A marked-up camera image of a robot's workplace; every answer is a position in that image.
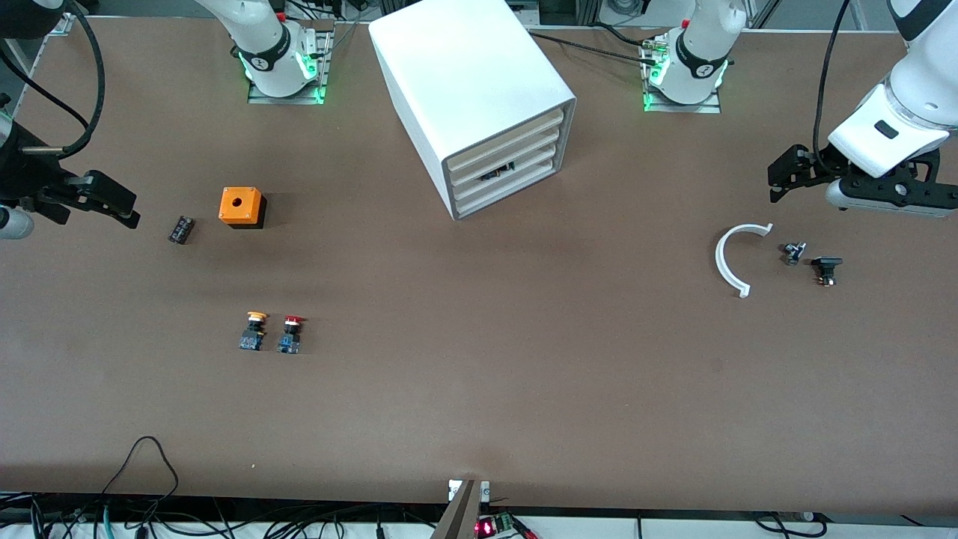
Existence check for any white curved plastic arc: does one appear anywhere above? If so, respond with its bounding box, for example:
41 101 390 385
714 222 774 299

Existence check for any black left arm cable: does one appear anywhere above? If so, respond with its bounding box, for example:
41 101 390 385
814 0 854 177

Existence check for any white drawer cabinet shell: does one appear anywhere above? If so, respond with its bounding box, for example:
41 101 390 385
368 0 577 220

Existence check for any black cable tangle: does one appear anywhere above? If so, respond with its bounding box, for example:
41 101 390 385
0 490 450 539

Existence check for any thin black looped cable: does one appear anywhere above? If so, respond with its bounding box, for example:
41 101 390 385
101 436 180 501

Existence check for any black cable on table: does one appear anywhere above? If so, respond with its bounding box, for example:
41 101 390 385
528 28 663 68

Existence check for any grey metal post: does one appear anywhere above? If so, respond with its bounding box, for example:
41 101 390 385
430 479 483 539

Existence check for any orange box with hole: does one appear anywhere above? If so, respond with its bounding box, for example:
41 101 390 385
219 186 267 230

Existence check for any red push button switch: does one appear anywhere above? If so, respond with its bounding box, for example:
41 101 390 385
277 315 306 355

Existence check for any yellow push button switch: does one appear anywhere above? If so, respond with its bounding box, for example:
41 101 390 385
239 311 269 353

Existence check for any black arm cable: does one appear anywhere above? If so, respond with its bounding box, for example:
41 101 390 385
814 0 854 177
0 0 106 159

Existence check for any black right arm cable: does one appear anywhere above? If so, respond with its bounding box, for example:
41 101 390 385
0 0 106 159

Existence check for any circuit board with red light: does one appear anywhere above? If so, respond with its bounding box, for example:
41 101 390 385
475 511 538 539

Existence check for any white cabinet drawer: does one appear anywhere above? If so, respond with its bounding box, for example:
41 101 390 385
453 144 561 201
451 127 562 186
455 159 564 216
448 109 564 171

